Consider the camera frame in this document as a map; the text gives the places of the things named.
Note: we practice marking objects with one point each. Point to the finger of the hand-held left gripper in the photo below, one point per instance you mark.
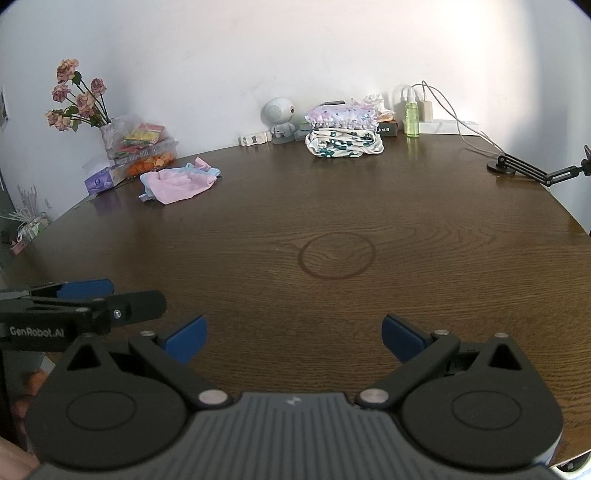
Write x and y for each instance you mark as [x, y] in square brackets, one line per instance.
[138, 307]
[85, 288]

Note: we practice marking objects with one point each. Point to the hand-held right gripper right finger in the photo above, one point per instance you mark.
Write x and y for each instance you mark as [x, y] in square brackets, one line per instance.
[401, 339]

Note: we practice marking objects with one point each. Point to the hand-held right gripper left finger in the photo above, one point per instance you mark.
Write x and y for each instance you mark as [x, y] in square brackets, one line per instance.
[187, 339]

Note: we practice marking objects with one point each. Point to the pink floral white garment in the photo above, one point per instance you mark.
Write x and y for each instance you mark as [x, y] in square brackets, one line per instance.
[341, 117]

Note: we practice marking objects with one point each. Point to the pale lavender sprigs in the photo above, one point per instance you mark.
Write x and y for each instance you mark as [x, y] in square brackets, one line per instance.
[28, 201]

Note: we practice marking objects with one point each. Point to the purple tissue pack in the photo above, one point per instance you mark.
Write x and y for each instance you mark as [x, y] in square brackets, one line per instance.
[98, 181]

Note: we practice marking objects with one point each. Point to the pink and blue garment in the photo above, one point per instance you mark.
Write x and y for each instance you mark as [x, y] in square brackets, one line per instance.
[178, 184]

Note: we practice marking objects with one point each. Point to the person's leg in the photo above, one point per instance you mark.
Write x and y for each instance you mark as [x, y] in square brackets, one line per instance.
[11, 461]

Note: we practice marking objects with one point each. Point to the white vase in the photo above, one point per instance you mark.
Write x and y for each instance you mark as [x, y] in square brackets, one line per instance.
[111, 141]

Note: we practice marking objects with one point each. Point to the clear bag of snack packets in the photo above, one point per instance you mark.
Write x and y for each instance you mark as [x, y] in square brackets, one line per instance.
[143, 138]

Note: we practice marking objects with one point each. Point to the dried rose bouquet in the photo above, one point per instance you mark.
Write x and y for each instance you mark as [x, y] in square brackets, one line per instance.
[85, 104]

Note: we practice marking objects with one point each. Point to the white clip device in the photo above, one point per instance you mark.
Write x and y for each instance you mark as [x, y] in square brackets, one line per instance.
[254, 138]

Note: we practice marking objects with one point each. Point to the green floral white garment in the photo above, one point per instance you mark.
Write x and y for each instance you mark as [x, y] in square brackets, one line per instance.
[344, 143]

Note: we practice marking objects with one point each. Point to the dark green box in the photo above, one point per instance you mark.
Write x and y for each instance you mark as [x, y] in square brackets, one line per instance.
[388, 129]

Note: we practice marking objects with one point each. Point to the white power strip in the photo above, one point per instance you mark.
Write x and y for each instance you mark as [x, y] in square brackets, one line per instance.
[448, 128]

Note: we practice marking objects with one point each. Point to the green spray bottle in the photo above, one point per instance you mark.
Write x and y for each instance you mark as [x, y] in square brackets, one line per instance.
[412, 122]

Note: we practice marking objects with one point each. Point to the beige charger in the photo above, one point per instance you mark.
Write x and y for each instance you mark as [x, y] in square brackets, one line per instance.
[427, 110]

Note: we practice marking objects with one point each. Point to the white robot toy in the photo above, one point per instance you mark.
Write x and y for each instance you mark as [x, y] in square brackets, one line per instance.
[279, 113]

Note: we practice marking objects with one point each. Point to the black box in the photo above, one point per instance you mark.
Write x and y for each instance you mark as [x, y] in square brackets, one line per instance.
[336, 102]

